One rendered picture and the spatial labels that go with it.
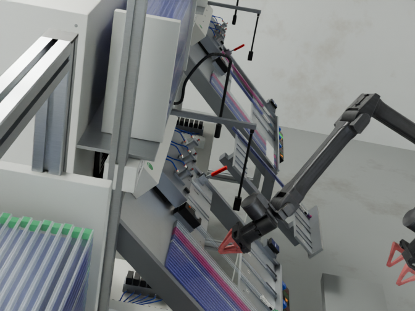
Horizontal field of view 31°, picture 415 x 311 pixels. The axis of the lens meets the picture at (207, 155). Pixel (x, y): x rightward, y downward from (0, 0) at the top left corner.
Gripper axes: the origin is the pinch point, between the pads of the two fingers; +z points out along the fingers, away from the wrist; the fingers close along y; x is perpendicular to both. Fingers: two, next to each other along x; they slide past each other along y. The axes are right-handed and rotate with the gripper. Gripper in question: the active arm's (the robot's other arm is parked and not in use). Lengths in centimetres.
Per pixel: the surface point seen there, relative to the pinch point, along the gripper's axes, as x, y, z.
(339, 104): 105, -343, -14
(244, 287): 13.7, 3.7, 0.6
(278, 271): 30.4, -25.4, -1.8
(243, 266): 12.4, -7.2, 0.6
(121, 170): -51, 42, -10
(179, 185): -26.8, 3.5, -4.1
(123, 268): -1, -27, 45
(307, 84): 78, -344, -2
